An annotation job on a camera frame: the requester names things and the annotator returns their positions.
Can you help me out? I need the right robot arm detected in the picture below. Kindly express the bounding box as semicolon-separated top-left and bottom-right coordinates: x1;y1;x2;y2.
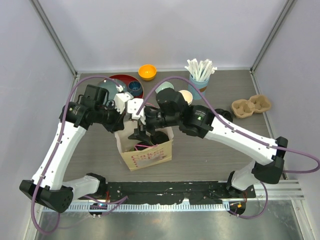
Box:
126;88;288;198

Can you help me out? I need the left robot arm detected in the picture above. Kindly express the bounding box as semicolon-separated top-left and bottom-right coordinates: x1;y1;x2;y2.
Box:
19;84;124;213

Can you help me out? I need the light green bowl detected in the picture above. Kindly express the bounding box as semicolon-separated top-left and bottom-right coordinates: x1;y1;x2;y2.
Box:
155;81;175;93

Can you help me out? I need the light blue straw holder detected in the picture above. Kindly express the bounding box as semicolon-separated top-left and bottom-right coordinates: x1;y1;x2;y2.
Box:
188;74;210;100

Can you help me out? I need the stack of black lids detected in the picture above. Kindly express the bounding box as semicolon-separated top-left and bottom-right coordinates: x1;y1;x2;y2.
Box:
215;108;233;123

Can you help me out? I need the black coffee cup lid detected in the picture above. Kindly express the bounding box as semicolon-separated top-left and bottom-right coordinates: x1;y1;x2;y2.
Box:
133;142;153;151

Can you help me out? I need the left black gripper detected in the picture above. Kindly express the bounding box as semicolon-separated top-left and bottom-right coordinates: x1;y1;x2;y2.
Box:
95;101;127;134

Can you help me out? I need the aluminium front rail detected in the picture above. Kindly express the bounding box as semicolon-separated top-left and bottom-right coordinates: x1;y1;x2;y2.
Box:
87;180;304;215

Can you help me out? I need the orange bowl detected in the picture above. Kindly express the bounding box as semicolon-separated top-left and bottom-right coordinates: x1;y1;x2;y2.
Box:
138;64;157;81

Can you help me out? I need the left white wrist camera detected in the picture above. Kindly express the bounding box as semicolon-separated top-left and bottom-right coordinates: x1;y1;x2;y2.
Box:
113;85;134;114

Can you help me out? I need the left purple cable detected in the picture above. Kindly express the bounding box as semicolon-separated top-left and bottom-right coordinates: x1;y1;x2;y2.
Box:
31;74;130;235

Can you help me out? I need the dark blue ceramic cup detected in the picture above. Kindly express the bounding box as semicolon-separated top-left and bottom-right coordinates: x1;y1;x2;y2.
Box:
127;81;143;97

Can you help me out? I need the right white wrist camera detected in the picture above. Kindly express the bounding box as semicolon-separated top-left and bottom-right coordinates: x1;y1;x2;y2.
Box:
126;98;146;125

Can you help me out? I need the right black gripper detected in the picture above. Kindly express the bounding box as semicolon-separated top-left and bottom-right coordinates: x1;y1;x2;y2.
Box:
128;108;181;143

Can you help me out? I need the pink paper bag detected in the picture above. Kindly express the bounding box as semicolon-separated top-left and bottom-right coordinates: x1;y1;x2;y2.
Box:
114;121;174;171

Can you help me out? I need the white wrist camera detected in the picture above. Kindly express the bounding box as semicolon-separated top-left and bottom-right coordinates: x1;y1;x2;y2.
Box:
126;98;146;125
113;85;134;114

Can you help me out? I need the bundle of white straws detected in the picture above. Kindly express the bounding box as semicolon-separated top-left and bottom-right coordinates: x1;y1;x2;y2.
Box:
184;58;218;82

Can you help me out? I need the large blue-grey plate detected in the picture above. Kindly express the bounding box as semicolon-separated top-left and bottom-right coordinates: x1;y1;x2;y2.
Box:
97;78;126;92

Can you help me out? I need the red round tray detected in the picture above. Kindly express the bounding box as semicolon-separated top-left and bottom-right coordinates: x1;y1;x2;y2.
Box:
110;74;144;99

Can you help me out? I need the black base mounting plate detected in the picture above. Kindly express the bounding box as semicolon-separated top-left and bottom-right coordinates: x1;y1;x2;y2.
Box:
90;181;256;205

